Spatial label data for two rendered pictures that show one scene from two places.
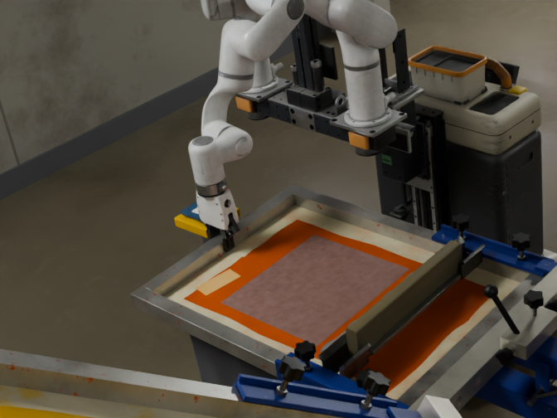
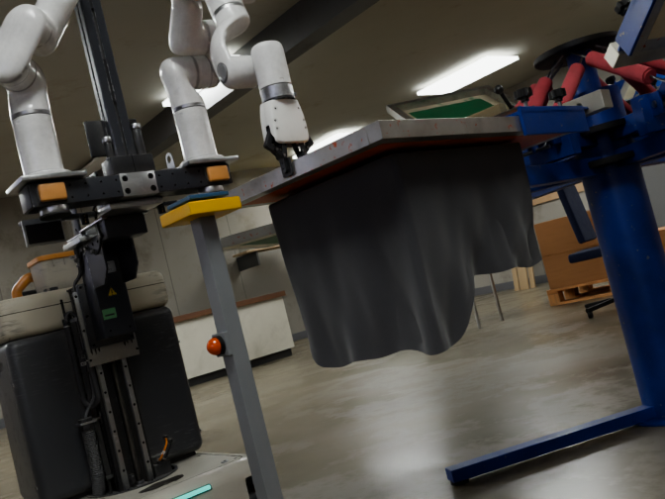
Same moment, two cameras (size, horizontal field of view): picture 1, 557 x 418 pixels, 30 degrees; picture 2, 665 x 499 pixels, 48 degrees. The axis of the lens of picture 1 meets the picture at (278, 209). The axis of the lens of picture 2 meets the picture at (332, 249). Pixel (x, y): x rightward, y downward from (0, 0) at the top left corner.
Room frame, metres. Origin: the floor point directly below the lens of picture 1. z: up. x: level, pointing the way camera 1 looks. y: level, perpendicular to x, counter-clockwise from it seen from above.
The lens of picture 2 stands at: (2.20, 1.80, 0.71)
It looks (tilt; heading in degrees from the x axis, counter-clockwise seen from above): 3 degrees up; 270
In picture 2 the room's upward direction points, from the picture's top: 14 degrees counter-clockwise
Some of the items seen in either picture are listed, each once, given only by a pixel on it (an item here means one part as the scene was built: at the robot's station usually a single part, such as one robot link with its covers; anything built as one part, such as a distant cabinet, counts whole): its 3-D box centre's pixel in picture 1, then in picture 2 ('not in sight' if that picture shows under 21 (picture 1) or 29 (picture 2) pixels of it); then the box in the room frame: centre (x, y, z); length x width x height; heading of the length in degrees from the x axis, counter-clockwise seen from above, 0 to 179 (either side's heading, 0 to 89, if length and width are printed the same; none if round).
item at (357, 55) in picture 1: (360, 35); (186, 84); (2.50, -0.28, 1.37); 0.13 x 0.10 x 0.16; 31
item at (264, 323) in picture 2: not in sight; (196, 345); (4.30, -7.97, 0.41); 2.11 x 1.71 x 0.82; 129
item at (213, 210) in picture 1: (215, 204); (283, 121); (2.25, 0.15, 1.10); 0.10 x 0.08 x 0.11; 43
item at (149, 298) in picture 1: (336, 289); (406, 160); (1.97, -0.10, 0.98); 0.79 x 0.58 x 0.04; 43
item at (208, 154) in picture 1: (220, 153); (266, 71); (2.26, 0.11, 1.23); 0.15 x 0.10 x 0.11; 124
